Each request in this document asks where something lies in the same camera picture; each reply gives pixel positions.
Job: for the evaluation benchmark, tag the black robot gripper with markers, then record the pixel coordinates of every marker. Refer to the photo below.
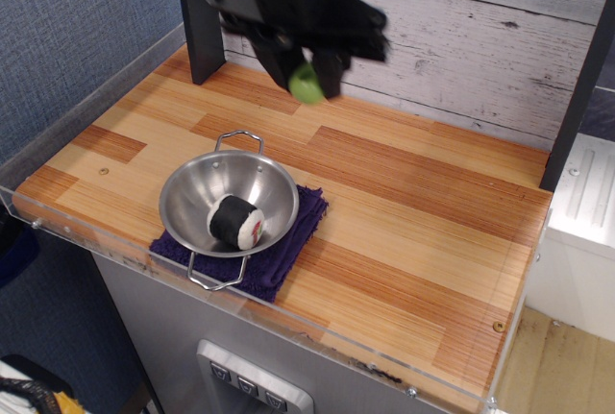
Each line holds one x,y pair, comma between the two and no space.
352,27

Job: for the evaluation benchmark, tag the green handled grey spatula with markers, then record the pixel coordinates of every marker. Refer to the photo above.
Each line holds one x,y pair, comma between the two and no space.
304,85

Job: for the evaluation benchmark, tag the dark blue towel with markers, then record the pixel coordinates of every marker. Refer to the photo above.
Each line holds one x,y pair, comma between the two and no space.
283,250

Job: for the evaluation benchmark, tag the plush sushi roll toy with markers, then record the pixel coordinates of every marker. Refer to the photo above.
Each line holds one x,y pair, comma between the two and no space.
236,222

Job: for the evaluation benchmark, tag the grey toy fridge cabinet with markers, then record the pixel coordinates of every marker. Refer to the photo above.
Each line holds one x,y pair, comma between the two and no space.
166,322

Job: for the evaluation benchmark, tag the silver dispenser button panel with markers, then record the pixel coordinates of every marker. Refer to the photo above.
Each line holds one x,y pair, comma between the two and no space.
257,389

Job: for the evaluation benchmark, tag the white side cabinet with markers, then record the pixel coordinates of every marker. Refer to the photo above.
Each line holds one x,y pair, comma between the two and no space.
572,279

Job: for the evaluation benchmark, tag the yellow object at corner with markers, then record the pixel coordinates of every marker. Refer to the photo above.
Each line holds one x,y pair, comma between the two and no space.
68,405

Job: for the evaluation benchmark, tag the dark grey left post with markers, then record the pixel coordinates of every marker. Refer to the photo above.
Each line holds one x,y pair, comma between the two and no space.
203,38

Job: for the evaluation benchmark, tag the dark grey post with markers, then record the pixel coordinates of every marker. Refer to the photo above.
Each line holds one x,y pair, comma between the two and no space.
203,38
587,80

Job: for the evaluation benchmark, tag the stainless steel bowl with handles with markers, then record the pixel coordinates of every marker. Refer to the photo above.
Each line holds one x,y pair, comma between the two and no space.
237,166

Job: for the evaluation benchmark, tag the clear acrylic guard rail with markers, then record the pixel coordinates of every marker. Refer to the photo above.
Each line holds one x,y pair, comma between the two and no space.
405,297

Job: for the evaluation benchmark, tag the dark grey right post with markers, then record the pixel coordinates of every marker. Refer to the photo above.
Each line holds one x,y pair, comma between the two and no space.
587,80

